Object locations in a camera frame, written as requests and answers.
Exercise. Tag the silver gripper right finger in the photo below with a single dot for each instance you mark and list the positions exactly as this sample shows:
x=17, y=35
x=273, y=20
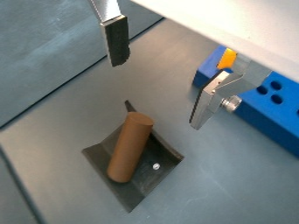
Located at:
x=222, y=89

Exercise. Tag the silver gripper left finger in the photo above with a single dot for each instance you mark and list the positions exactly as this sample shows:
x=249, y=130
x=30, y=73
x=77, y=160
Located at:
x=114, y=26

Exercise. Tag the brown cylinder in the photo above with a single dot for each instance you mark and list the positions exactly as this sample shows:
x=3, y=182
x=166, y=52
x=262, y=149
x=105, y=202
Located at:
x=130, y=146

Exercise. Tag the yellow arch-shaped block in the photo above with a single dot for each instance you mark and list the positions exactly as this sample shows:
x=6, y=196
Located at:
x=228, y=59

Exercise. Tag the blue shape sorter block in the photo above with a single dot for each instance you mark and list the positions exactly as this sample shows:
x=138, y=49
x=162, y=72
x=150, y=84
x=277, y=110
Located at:
x=269, y=107

